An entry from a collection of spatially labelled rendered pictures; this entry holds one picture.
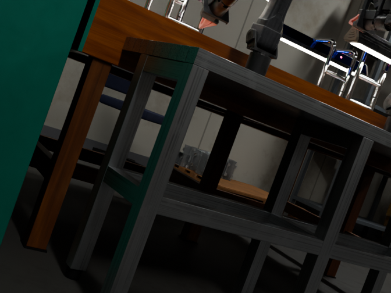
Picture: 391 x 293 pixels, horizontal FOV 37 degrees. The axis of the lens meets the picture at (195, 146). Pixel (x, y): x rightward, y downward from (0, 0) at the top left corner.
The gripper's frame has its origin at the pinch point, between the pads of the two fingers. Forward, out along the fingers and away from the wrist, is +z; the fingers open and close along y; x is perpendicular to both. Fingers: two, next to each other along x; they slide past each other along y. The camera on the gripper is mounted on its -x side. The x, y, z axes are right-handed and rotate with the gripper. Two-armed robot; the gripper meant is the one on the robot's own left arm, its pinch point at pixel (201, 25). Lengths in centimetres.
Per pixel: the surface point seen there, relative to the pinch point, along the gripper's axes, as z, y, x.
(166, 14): 19.0, 2.6, -19.2
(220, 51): -11.3, 0.6, 19.6
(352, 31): -8, -71, -28
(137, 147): 250, -107, -114
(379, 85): 12, -109, -28
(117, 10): -10.3, 35.6, 20.6
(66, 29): -7, 48, 31
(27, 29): -4, 57, 34
